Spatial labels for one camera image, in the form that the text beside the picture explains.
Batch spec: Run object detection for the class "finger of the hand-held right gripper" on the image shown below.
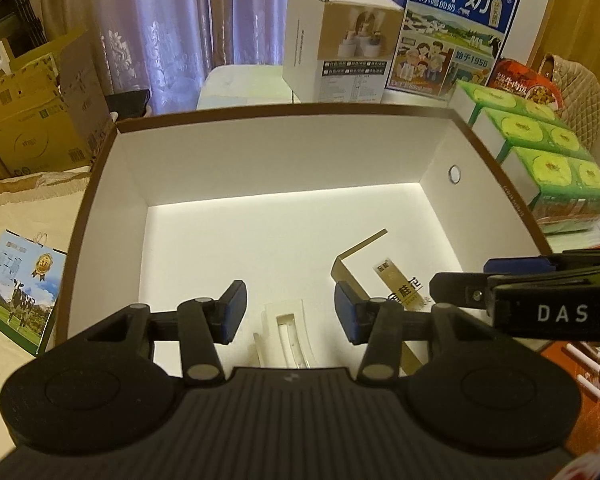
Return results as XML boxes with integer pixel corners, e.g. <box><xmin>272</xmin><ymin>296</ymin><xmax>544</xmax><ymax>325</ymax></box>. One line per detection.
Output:
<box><xmin>484</xmin><ymin>246</ymin><xmax>600</xmax><ymax>275</ymax></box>
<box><xmin>429</xmin><ymin>266</ymin><xmax>600</xmax><ymax>312</ymax></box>

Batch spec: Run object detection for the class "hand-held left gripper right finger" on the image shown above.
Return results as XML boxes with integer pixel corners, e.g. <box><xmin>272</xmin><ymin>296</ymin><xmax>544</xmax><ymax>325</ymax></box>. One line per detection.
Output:
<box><xmin>333</xmin><ymin>281</ymin><xmax>486</xmax><ymax>386</ymax></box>

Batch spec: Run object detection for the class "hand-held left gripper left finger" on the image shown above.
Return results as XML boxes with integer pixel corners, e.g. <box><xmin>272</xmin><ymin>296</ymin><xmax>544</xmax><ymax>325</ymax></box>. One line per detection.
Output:
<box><xmin>86</xmin><ymin>280</ymin><xmax>248</xmax><ymax>386</ymax></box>

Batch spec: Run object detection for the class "large brown cardboard box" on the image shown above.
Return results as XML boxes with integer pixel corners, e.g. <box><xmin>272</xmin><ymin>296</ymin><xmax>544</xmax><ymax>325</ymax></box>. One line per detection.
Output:
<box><xmin>54</xmin><ymin>102</ymin><xmax>553</xmax><ymax>361</ymax></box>

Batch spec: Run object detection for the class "white plastic insert tray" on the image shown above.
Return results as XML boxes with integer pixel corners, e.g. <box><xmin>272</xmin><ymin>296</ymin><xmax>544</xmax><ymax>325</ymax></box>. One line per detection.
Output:
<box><xmin>252</xmin><ymin>299</ymin><xmax>321</xmax><ymax>368</ymax></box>

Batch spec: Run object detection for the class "red printed cardboard sheet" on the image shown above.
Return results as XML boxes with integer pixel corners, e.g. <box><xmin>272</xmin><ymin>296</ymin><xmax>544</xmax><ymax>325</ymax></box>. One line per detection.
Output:
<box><xmin>542</xmin><ymin>337</ymin><xmax>600</xmax><ymax>480</ymax></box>

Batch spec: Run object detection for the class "gold packaging box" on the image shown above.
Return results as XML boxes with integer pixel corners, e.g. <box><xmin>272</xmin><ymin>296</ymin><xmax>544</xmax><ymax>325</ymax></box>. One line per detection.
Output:
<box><xmin>330</xmin><ymin>229</ymin><xmax>438</xmax><ymax>376</ymax></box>

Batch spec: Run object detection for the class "green drink carton pack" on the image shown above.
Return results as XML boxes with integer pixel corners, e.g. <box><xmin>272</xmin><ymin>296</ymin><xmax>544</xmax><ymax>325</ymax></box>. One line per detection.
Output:
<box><xmin>542</xmin><ymin>217</ymin><xmax>600</xmax><ymax>237</ymax></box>
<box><xmin>452</xmin><ymin>80</ymin><xmax>600</xmax><ymax>221</ymax></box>

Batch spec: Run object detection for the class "red instant noodle bowl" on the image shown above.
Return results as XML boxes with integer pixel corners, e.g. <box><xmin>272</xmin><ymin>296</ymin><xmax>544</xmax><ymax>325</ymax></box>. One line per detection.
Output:
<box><xmin>487</xmin><ymin>57</ymin><xmax>566</xmax><ymax>111</ymax></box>

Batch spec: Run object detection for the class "beige quilted cushion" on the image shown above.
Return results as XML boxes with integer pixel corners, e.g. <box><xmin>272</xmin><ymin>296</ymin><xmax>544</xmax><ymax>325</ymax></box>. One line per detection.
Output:
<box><xmin>537</xmin><ymin>52</ymin><xmax>600</xmax><ymax>146</ymax></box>

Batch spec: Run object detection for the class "cow print milk gift box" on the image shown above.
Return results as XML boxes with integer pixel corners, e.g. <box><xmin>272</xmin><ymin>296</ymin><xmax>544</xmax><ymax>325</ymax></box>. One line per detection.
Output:
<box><xmin>0</xmin><ymin>230</ymin><xmax>68</xmax><ymax>358</ymax></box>

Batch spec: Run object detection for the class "dark object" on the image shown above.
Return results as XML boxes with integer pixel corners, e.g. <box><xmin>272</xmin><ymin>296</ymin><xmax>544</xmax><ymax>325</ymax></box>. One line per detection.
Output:
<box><xmin>104</xmin><ymin>89</ymin><xmax>154</xmax><ymax>122</ymax></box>

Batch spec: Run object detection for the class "open brown cardboard box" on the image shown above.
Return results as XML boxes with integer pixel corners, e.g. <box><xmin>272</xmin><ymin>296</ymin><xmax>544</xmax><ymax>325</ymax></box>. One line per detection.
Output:
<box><xmin>0</xmin><ymin>30</ymin><xmax>116</xmax><ymax>181</ymax></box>

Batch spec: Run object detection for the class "white printed cardboard box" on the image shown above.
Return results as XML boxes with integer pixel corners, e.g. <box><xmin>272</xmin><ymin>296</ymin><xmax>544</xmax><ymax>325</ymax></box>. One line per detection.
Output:
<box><xmin>281</xmin><ymin>0</ymin><xmax>406</xmax><ymax>106</ymax></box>

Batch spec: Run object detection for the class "purple sheer curtain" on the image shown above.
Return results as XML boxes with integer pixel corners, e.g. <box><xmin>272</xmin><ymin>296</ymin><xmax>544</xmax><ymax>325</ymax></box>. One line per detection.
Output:
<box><xmin>25</xmin><ymin>0</ymin><xmax>396</xmax><ymax>116</ymax></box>

